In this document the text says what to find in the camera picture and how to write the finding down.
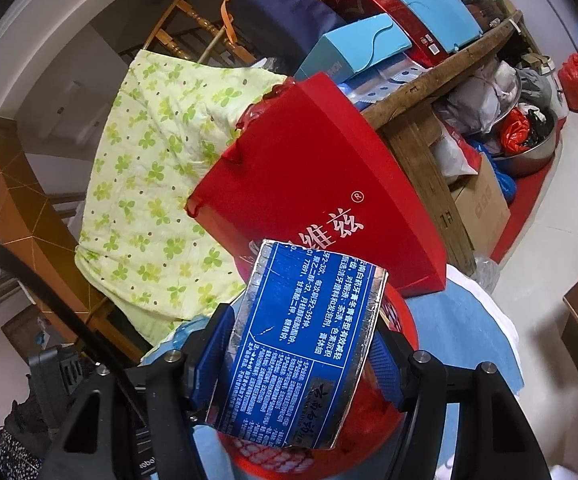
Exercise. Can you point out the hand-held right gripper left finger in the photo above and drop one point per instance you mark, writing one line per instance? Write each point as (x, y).
(214, 345)

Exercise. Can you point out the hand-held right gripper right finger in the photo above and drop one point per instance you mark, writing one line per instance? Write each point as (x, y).
(385, 360)

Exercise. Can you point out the red plastic mesh basket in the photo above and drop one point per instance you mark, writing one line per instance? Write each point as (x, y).
(369, 420)

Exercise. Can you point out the blue and white carton box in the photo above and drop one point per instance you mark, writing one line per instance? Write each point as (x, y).
(294, 340)

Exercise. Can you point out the blue blanket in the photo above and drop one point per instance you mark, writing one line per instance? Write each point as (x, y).
(469, 340)

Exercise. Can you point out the dark floral cloth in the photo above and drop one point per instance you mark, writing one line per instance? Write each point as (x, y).
(14, 452)

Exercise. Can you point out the wooden furniture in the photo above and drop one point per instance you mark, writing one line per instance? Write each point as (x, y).
(19, 200)

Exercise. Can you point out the cardboard box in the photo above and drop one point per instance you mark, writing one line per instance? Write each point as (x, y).
(484, 210)

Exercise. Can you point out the green clover print quilt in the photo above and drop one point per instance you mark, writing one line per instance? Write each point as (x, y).
(144, 170)

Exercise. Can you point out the red paper shopping bag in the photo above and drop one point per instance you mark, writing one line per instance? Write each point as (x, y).
(294, 170)

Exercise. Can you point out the wooden table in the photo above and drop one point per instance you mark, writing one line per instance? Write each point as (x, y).
(419, 135)

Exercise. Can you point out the red plastic bag in shopping bag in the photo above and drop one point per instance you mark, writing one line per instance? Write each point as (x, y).
(251, 115)

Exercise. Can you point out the metal basin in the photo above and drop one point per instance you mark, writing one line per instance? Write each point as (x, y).
(534, 157)

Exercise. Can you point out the red plastic bag in basin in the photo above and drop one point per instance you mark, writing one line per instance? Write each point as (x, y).
(511, 132)

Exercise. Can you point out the grey white bundled bags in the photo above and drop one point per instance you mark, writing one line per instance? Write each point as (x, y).
(489, 90)

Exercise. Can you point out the small light blue box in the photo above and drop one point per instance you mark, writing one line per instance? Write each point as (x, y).
(349, 45)

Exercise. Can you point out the wooden stair railing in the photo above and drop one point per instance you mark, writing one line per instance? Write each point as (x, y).
(189, 10)

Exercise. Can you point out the red plastic bag on floor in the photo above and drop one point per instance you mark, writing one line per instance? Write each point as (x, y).
(576, 82)

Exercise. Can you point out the red gift box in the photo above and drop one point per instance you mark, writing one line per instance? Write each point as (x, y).
(399, 10)

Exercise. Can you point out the large light blue box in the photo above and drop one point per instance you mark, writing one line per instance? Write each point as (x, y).
(434, 0)

